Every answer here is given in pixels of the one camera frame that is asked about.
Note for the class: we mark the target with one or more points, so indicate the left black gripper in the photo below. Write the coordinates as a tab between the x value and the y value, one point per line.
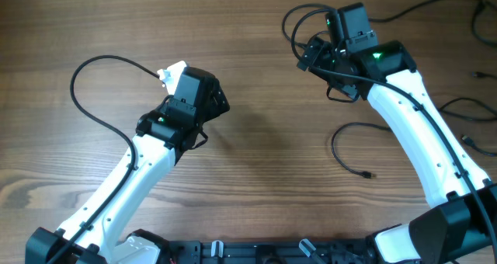
213	110

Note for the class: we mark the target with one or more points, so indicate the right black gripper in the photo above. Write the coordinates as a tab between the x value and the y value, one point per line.
324	52

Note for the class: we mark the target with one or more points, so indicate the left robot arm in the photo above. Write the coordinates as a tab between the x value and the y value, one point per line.
162	136

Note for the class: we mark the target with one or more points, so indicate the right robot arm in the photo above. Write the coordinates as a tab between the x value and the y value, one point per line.
462	198

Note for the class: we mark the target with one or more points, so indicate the black base frame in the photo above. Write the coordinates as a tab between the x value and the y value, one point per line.
268	252

